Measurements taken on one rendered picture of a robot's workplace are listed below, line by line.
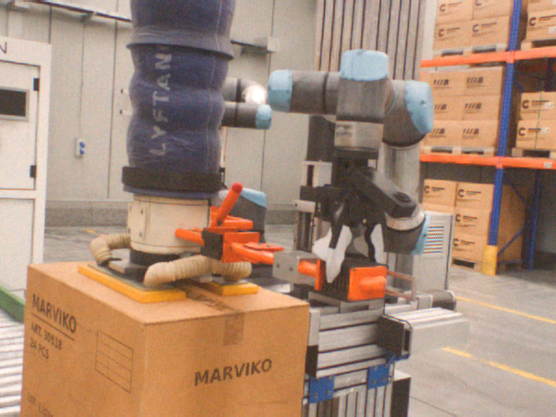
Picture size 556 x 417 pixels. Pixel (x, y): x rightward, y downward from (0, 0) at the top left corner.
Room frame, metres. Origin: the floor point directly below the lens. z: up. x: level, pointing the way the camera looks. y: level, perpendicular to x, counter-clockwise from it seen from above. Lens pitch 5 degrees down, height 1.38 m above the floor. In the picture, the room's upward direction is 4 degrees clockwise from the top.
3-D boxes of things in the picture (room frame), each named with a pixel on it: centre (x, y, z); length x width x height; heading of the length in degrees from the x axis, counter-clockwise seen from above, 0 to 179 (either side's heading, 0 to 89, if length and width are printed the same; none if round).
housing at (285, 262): (1.13, -0.03, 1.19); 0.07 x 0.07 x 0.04; 39
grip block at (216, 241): (1.30, 0.11, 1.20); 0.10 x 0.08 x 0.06; 129
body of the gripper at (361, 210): (1.05, -0.10, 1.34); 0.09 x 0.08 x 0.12; 39
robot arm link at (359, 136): (1.04, -0.10, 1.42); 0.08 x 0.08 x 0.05
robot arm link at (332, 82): (1.14, -0.12, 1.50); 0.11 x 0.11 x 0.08; 74
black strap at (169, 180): (1.49, 0.26, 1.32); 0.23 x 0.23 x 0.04
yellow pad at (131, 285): (1.43, 0.34, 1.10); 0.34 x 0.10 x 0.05; 39
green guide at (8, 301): (3.14, 1.29, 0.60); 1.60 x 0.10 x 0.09; 40
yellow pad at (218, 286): (1.55, 0.19, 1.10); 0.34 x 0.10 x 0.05; 39
